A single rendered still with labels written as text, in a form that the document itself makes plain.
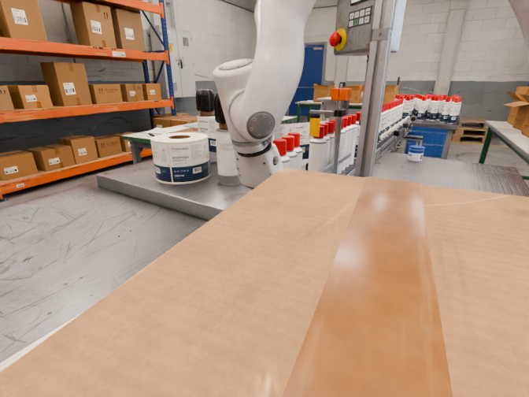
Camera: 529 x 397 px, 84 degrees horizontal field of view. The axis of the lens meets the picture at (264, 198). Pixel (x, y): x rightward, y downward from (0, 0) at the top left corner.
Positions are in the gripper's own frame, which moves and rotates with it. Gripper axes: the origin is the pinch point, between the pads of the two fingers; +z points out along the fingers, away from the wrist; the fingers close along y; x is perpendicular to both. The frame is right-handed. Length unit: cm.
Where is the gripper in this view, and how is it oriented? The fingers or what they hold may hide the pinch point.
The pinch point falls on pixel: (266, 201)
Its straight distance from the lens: 70.3
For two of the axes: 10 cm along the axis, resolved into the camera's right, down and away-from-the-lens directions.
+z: 1.8, 7.6, 6.2
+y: -8.5, -2.0, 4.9
